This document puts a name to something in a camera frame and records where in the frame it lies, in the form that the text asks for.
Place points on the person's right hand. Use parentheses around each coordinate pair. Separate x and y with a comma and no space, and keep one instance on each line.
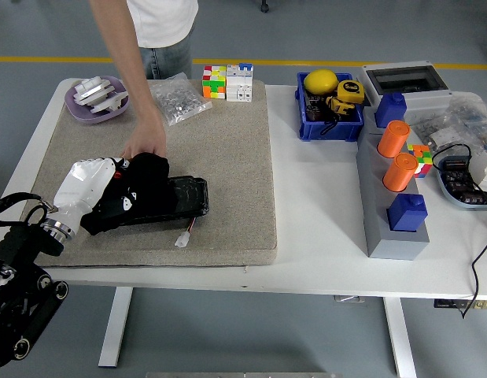
(146,136)

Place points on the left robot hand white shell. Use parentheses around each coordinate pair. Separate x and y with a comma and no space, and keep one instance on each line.
(82,181)

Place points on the black rag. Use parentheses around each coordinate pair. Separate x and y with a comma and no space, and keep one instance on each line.
(152,169)

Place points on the black glossy panel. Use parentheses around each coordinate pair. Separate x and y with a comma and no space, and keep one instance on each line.
(188,197)

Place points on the person's right forearm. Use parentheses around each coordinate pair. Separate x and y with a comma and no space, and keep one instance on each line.
(132,71)

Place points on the clear bag of screws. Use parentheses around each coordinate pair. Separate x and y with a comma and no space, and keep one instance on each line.
(182,102)

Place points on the purple tray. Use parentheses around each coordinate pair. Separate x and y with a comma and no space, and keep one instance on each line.
(80,114)

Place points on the grey-brown mat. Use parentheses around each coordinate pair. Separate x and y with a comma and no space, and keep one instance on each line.
(211,157)

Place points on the large colourful puzzle cube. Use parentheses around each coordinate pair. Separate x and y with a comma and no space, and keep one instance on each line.
(214,82)

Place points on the person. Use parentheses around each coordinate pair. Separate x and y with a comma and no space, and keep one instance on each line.
(164,19)

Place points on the white table leg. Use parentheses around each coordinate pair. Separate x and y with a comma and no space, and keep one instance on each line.
(400,338)
(115,327)

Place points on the brown electronic component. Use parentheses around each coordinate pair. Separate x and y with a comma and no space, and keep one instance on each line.
(315,110)

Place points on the black chair caster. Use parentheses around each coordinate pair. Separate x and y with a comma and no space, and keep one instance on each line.
(263,6)

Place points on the yellow ball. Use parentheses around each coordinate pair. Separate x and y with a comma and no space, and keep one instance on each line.
(321,80)

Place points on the blue plastic bin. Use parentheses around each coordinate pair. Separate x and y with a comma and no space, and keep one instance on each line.
(333,132)

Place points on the yellow and black tool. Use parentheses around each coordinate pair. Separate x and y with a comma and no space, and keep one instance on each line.
(340,106)

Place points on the yellow tape measure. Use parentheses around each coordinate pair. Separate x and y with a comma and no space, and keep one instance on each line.
(351,90)

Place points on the grey block holder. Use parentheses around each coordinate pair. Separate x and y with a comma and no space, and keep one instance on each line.
(375,220)

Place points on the blue square block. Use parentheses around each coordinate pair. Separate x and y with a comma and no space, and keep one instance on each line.
(407,214)
(390,110)

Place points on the orange cylinder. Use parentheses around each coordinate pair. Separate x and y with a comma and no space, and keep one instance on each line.
(393,139)
(400,173)

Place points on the small colourful puzzle cube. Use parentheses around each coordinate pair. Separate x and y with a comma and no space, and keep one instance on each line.
(422,159)

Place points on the clear parts bag white label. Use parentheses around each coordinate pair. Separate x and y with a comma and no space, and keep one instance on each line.
(437,130)

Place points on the blue-grey tray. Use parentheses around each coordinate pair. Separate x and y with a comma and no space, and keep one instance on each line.
(449,195)

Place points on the black circuit boards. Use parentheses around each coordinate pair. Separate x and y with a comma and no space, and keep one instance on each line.
(459,183)

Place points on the clear bag of small parts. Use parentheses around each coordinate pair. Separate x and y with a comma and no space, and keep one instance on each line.
(475,114)

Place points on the black control box under table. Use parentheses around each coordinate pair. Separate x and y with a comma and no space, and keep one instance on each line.
(447,304)

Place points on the white plastic bracket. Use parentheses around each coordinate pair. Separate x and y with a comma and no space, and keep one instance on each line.
(91,88)
(107,104)

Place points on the white circuit breaker blue switch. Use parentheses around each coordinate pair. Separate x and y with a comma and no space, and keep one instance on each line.
(240,84)

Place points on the metal bracket under table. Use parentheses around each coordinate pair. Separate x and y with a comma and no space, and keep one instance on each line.
(348,298)

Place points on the grey enclosure box clear lid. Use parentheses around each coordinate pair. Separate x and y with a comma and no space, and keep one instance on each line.
(424,100)

